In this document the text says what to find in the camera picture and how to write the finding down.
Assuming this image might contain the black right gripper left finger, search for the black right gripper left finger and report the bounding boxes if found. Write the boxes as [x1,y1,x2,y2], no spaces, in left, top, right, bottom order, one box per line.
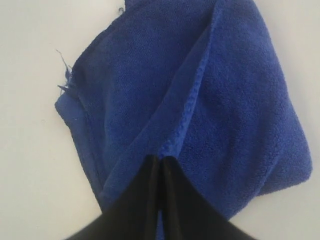
[68,155,160,240]

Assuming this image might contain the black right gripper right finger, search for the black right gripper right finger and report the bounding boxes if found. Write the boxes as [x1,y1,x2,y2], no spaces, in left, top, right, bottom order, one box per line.
[159,156,253,240]

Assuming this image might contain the blue terry towel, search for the blue terry towel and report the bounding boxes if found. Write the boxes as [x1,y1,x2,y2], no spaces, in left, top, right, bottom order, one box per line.
[54,0,314,240]

